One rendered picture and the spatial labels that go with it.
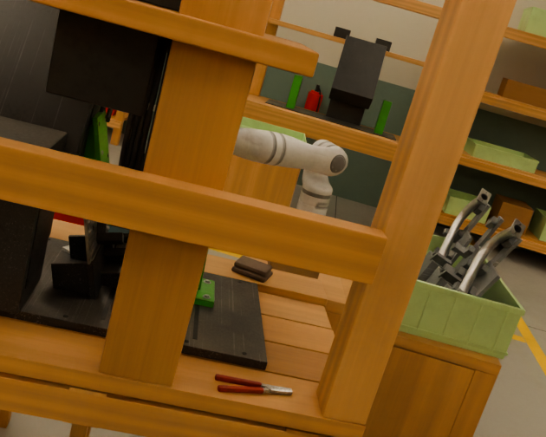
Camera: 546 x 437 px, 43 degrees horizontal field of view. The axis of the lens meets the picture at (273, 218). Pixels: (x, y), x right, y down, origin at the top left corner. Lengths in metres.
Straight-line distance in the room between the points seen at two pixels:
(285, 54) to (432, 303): 1.19
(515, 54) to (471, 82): 5.96
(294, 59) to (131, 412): 0.72
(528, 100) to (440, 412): 4.77
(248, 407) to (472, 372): 0.99
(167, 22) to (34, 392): 0.72
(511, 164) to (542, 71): 1.04
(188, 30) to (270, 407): 0.71
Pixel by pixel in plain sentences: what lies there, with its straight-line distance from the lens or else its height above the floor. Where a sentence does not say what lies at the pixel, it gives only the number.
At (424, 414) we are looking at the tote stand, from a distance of 2.24.
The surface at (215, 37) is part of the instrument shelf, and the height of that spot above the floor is 1.52.
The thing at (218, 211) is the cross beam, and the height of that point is 1.25.
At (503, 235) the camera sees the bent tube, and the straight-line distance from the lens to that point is 2.22.
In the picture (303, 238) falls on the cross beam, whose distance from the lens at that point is 1.16.
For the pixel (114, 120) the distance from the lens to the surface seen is 6.76.
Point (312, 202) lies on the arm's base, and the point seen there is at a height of 1.09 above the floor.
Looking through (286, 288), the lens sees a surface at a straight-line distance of 1.87.
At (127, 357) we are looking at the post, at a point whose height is 0.92.
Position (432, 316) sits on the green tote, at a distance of 2.14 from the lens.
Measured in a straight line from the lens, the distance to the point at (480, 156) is 6.63.
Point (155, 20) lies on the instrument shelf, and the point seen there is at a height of 1.52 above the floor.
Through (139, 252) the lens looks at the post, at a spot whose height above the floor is 1.13.
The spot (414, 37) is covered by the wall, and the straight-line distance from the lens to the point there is 7.02.
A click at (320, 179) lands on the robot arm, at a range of 2.06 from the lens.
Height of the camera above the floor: 1.58
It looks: 16 degrees down
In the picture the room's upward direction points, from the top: 16 degrees clockwise
